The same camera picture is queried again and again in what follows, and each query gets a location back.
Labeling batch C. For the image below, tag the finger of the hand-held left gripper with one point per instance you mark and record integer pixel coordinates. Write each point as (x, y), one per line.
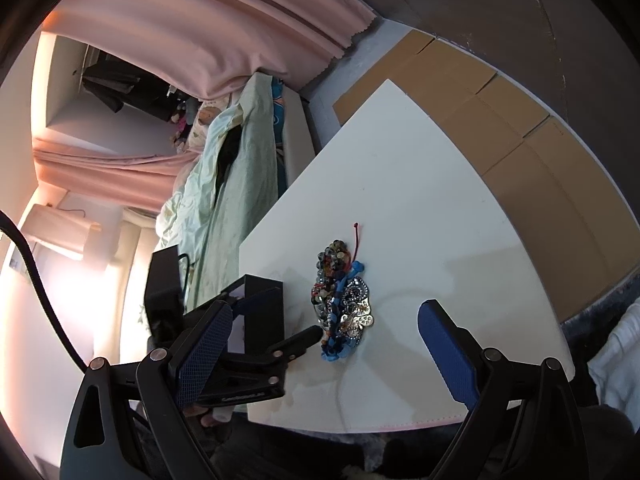
(300, 341)
(252, 304)

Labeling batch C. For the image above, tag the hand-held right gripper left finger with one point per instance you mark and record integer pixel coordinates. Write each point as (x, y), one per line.
(200, 355)

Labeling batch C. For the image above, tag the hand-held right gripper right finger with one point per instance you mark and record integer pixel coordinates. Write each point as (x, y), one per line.
(447, 355)

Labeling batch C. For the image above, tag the black gift box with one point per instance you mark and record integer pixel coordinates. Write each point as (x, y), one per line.
(272, 320)

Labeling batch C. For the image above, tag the silver rhinestone ornament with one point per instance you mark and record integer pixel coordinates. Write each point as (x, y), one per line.
(362, 310)

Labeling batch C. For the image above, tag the person's left hand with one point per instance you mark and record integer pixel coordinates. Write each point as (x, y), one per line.
(212, 416)

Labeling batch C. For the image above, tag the bed with green sheet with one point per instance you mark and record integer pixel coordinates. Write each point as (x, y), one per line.
(235, 220)

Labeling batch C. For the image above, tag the black garment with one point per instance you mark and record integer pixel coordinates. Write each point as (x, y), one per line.
(229, 157)

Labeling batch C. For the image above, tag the light green duvet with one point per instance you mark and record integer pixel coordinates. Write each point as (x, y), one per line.
(240, 135)

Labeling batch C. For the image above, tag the white cloth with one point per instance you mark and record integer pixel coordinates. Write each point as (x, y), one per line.
(617, 360)

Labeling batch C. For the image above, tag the flattened cardboard sheet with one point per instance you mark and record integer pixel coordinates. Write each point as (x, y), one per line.
(550, 200)

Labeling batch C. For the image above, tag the pink hanging towel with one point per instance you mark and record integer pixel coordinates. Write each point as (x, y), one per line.
(60, 232)

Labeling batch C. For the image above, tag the pile of stuffed toys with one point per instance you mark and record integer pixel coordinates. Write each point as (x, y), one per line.
(182, 125)

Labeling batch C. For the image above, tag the narrow pink curtain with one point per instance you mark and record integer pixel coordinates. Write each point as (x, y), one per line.
(110, 175)

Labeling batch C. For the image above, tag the black hanging clothes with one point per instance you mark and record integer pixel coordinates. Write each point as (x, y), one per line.
(125, 85)

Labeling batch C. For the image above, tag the wide pink curtain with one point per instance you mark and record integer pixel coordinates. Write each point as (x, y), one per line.
(210, 25)

